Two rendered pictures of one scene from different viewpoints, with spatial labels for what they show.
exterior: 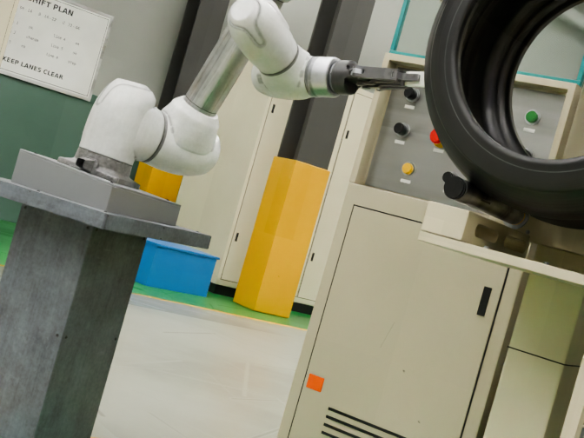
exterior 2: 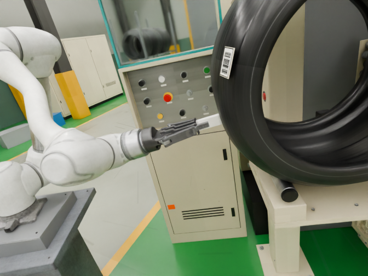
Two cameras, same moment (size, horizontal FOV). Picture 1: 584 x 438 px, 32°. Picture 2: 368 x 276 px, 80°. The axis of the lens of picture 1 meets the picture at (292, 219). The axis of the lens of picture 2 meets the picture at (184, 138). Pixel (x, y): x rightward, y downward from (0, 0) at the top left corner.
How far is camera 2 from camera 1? 1.74 m
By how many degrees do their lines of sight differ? 34
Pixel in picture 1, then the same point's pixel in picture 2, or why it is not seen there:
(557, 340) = not seen: hidden behind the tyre
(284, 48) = (106, 160)
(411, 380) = (208, 190)
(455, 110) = (280, 157)
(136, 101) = (10, 178)
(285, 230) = (73, 93)
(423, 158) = (164, 108)
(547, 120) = not seen: hidden behind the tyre
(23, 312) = not seen: outside the picture
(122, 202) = (51, 233)
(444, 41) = (248, 111)
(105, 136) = (9, 206)
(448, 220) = (293, 213)
